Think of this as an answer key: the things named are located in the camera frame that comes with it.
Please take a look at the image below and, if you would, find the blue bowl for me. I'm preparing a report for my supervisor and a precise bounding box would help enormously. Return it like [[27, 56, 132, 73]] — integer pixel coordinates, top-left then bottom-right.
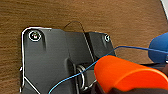
[[147, 32, 168, 65]]

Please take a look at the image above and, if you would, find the thin black cable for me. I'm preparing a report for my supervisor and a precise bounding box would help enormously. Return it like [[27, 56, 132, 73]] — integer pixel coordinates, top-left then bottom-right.
[[62, 20, 93, 56]]

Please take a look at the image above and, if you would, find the blue cable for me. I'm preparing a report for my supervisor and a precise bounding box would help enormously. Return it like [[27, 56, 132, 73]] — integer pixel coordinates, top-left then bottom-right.
[[47, 45, 168, 94]]

